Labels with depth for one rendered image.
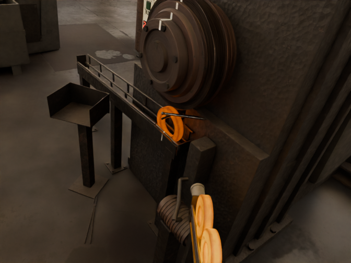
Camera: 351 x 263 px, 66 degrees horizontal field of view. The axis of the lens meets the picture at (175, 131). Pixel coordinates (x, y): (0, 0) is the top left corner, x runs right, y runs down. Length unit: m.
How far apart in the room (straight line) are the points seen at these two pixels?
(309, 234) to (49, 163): 1.93
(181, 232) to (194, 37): 0.79
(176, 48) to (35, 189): 1.46
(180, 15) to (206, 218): 0.72
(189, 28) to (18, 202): 1.55
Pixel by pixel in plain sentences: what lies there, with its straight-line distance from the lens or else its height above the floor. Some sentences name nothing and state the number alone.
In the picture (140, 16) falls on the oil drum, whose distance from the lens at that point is 4.14.
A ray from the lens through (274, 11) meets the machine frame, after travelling 1.02.
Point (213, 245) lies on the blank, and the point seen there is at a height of 0.80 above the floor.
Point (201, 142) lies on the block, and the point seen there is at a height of 0.80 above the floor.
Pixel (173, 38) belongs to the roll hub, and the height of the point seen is 1.22.
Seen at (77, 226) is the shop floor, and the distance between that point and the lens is 1.86.
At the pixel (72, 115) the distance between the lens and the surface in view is 1.68.
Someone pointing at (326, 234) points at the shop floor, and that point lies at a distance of 2.25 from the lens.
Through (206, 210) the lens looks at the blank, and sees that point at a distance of 0.96.
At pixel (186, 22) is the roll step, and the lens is 1.04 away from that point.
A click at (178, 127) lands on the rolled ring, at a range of 1.27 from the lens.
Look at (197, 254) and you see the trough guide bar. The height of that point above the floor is 0.70.
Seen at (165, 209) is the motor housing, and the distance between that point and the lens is 1.28.
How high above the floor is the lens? 1.52
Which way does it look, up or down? 36 degrees down
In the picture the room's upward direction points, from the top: 10 degrees clockwise
